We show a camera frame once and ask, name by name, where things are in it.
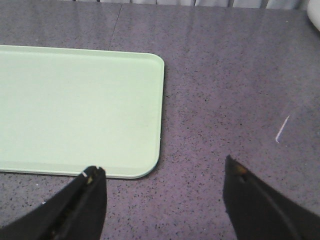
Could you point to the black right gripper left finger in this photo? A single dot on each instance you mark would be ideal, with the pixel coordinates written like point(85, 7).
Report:
point(77, 212)

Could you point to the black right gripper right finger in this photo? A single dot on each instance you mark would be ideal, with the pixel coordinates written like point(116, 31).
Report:
point(259, 212)

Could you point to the beige round plate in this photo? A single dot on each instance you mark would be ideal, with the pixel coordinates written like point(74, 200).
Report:
point(313, 12)

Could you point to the light green rectangular tray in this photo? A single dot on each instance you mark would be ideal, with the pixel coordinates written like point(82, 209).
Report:
point(63, 110)

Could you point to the white pleated curtain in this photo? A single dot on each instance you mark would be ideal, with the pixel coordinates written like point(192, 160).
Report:
point(250, 4)

